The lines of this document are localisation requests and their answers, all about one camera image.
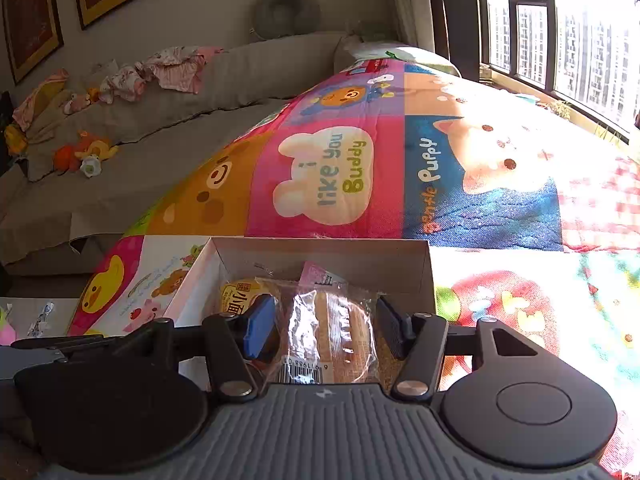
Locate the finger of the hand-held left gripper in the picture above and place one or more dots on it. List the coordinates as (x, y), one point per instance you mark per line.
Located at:
(85, 345)

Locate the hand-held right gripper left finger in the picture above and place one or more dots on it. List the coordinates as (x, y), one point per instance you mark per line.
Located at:
(260, 325)

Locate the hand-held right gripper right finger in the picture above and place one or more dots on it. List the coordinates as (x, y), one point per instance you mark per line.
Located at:
(389, 327)

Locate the yellow bread packet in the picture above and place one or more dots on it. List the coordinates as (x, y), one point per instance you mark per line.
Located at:
(237, 295)

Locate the clear round cake packet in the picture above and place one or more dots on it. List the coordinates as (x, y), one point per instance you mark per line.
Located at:
(330, 330)

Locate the pink snack packet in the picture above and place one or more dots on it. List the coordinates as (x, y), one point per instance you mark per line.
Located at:
(320, 274)

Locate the pink cardboard box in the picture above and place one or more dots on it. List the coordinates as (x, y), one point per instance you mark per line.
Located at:
(350, 257)

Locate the crumpled clear wrapper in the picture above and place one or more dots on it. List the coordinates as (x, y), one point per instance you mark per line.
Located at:
(41, 319)

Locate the green and pink toy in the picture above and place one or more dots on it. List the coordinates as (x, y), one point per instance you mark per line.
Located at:
(5, 325)

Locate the colourful printed blanket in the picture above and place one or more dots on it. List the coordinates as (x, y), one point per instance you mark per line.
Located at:
(500, 210)

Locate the white flower toy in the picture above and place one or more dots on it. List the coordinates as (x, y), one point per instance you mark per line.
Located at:
(91, 166)

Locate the orange plush toy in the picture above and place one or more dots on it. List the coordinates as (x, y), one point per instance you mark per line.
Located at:
(87, 149)

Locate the yellow plush toy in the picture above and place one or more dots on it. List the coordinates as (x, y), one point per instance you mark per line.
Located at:
(15, 139)

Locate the grey sofa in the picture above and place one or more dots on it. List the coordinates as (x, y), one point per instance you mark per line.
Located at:
(165, 125)

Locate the small pink plush toy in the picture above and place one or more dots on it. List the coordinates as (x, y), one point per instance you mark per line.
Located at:
(76, 103)

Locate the pink and yellow cloth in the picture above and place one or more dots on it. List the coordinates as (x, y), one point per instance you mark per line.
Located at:
(40, 97)

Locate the white and green pillow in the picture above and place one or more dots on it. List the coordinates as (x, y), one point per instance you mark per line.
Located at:
(400, 57)

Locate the pink floral clothes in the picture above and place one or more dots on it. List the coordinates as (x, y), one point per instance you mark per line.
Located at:
(170, 70)

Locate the small potted plant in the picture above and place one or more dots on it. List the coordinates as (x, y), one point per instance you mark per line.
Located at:
(557, 109)

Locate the grey neck pillow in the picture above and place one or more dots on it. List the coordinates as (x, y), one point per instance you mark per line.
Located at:
(287, 12)

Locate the beige curtain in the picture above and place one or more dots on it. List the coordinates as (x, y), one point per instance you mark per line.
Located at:
(425, 10)

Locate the large framed red picture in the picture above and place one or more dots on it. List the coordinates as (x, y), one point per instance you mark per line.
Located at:
(32, 15)

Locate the dark framed window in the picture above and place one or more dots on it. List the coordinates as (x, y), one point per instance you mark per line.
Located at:
(575, 35)

